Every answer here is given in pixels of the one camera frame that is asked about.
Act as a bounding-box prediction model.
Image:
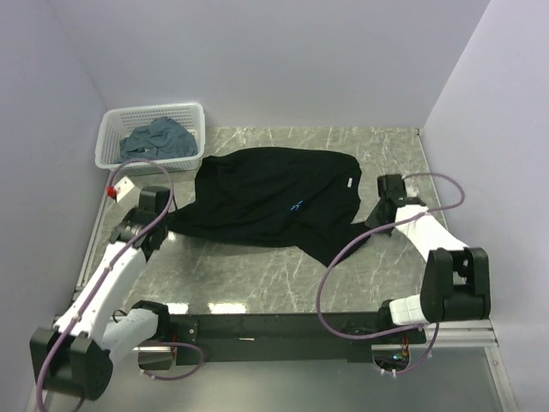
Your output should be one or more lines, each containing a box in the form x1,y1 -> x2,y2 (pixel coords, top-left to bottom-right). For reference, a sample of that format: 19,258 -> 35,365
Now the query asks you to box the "black t shirt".
167,147 -> 370,265

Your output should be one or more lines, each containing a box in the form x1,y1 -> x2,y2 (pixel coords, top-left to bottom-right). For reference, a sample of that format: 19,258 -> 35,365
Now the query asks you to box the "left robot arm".
29,186 -> 173,401

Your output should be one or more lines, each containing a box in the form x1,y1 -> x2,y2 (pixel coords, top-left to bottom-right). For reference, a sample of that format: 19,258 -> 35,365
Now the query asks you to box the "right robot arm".
366,174 -> 492,342

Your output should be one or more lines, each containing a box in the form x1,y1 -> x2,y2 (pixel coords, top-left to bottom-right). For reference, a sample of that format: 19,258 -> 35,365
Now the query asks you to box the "grey blue t shirt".
115,117 -> 198,163

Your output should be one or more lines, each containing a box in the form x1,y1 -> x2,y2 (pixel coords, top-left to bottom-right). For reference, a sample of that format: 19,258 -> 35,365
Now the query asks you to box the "white plastic laundry basket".
95,102 -> 206,172

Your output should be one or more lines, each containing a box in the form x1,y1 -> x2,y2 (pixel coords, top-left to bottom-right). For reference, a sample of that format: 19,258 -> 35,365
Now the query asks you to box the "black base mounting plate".
148,313 -> 426,363

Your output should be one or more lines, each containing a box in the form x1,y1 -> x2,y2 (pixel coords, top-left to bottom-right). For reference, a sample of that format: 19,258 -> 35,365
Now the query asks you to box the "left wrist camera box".
106,176 -> 140,204

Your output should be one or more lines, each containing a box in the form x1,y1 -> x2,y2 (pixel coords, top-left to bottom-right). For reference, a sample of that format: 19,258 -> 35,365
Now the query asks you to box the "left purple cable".
33,157 -> 206,411

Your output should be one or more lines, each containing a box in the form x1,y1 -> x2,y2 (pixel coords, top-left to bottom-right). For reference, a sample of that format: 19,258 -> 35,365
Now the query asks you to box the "aluminium rail frame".
25,179 -> 522,412

